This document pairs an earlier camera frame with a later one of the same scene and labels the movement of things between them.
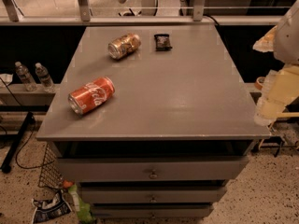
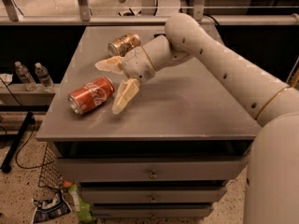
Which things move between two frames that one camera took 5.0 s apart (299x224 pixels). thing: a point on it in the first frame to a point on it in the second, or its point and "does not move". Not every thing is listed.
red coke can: x=92 y=94 does not move
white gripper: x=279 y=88 to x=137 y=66
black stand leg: x=29 y=120 does not move
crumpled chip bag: x=49 y=209 does not move
